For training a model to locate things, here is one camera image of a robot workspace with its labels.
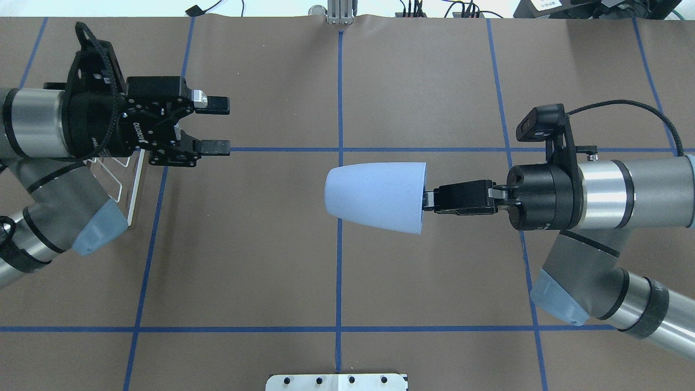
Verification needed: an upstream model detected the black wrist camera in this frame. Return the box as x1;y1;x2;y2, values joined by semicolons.
43;21;125;94
515;104;598;172

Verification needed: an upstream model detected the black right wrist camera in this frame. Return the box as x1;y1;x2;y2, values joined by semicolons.
515;104;598;172

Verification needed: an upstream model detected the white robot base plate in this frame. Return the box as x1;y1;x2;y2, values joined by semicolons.
265;373;409;390

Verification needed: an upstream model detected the black device with cable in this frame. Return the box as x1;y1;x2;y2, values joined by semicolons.
185;5;206;17

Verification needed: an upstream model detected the black cable hub left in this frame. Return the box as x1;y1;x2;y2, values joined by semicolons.
394;1;427;19

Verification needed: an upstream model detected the light blue plastic cup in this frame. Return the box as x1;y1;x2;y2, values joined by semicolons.
324;162;427;235

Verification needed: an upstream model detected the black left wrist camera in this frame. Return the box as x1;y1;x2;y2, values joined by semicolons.
43;21;125;94

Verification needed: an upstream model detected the black cable hub right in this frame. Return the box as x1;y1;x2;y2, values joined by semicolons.
447;1;483;19

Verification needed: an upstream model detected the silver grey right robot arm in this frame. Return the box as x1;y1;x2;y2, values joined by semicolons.
422;154;693;361

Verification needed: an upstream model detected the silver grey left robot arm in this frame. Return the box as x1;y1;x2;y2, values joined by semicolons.
2;77;230;287

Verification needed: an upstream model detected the aluminium frame post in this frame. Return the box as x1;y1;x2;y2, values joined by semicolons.
326;0;358;25

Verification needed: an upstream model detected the white wire cup holder rack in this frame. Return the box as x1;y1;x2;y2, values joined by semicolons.
85;149;146;225

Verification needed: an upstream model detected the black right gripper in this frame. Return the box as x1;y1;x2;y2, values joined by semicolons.
422;163;584;232

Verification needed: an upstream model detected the black equipment box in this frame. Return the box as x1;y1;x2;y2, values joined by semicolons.
513;0;682;21

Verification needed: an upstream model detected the black cable hub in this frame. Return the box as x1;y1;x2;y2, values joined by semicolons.
394;1;427;19
447;1;483;19

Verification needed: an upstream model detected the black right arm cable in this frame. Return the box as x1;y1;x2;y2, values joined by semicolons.
566;99;685;158

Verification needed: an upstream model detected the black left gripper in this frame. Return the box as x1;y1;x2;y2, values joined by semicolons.
65;76;231;167

